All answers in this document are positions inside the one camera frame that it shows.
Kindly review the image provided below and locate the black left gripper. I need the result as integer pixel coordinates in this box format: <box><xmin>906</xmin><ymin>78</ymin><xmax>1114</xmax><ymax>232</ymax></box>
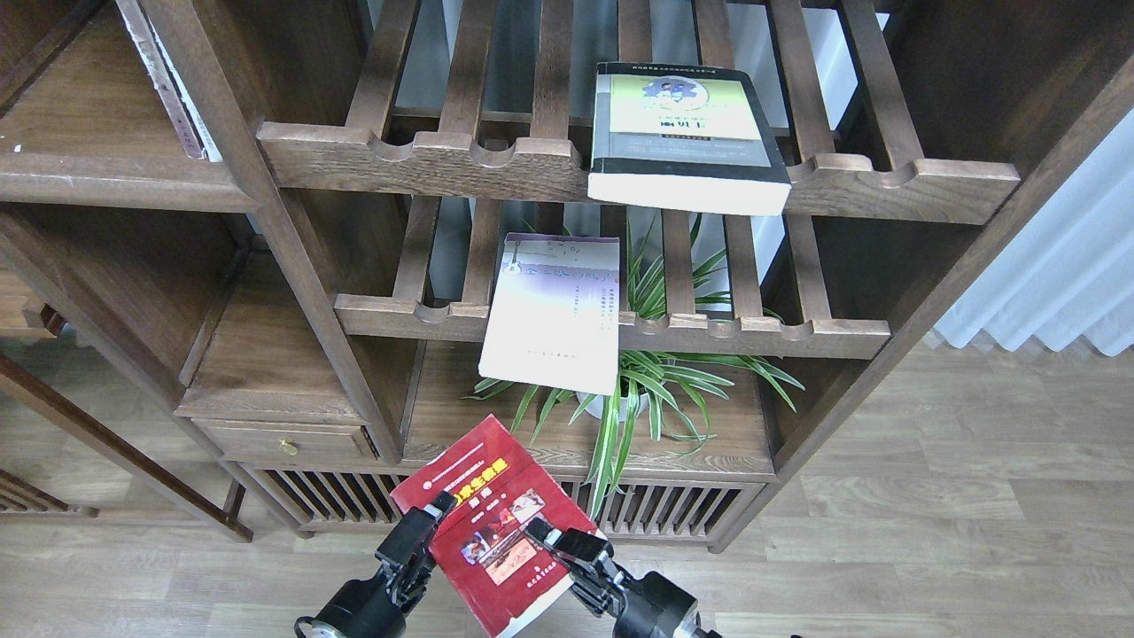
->
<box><xmin>294</xmin><ymin>490</ymin><xmax>457</xmax><ymax>637</ymax></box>

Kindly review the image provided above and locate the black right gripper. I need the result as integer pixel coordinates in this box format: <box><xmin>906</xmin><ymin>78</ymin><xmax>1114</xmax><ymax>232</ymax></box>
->
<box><xmin>524</xmin><ymin>517</ymin><xmax>710</xmax><ymax>637</ymax></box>

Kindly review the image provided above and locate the red book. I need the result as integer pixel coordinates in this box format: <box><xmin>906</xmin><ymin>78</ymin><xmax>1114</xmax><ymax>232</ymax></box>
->
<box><xmin>392</xmin><ymin>416</ymin><xmax>599</xmax><ymax>637</ymax></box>

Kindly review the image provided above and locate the white plant pot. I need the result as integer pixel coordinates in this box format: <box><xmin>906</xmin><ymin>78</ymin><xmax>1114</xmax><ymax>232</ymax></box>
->
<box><xmin>574</xmin><ymin>390</ymin><xmax>649</xmax><ymax>423</ymax></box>

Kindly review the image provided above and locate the white lavender book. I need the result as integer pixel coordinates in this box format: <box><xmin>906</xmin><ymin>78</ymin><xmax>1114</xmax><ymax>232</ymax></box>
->
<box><xmin>479</xmin><ymin>233</ymin><xmax>620</xmax><ymax>395</ymax></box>

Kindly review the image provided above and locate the green spider plant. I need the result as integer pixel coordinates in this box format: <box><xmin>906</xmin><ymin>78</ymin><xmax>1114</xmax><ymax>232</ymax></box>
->
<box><xmin>462</xmin><ymin>213</ymin><xmax>805</xmax><ymax>520</ymax></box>

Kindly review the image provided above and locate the dark wooden bookshelf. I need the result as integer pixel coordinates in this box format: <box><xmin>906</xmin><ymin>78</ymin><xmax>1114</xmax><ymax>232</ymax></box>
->
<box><xmin>3</xmin><ymin>1</ymin><xmax>1131</xmax><ymax>552</ymax></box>

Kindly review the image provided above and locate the black and yellow book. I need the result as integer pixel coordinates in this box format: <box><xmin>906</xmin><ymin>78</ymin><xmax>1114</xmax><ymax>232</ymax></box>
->
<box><xmin>587</xmin><ymin>61</ymin><xmax>792</xmax><ymax>215</ymax></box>

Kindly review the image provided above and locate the white upright book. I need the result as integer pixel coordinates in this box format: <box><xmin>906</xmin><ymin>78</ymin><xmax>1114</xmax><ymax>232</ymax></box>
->
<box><xmin>116</xmin><ymin>0</ymin><xmax>222</xmax><ymax>162</ymax></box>

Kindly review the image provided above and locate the white curtain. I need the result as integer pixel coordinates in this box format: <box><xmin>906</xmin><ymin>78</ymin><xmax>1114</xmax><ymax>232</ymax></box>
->
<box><xmin>936</xmin><ymin>114</ymin><xmax>1133</xmax><ymax>356</ymax></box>

